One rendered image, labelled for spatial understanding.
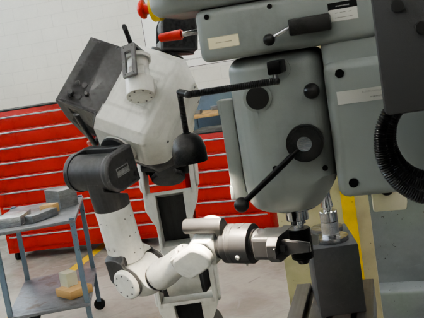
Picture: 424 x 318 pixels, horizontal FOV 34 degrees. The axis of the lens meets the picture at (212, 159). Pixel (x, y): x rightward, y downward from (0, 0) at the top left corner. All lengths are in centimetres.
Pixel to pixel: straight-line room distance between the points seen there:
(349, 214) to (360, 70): 198
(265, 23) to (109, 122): 57
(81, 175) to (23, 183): 519
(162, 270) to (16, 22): 1028
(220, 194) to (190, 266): 465
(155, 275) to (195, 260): 17
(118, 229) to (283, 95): 59
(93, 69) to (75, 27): 956
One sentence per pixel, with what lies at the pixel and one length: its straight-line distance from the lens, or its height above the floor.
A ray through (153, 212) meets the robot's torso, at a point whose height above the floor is 122.
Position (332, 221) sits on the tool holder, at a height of 117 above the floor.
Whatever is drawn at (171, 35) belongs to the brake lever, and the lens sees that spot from 158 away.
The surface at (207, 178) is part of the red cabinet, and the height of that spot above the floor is 59.
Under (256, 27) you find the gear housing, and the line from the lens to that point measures 132.
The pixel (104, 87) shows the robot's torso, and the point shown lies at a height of 161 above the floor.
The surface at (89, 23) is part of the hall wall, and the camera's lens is 1128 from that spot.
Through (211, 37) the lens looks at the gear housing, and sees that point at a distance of 134.
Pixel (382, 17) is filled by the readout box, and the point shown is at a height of 166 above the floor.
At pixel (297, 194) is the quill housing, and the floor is 135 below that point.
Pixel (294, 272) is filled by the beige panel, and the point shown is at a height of 60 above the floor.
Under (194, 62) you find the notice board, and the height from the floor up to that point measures 161.
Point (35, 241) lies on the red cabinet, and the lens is 698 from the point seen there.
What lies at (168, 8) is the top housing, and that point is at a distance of 136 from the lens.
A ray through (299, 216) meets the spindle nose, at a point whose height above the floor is 129.
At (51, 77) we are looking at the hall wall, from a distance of 1158.
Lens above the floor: 164
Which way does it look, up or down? 8 degrees down
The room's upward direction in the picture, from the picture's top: 9 degrees counter-clockwise
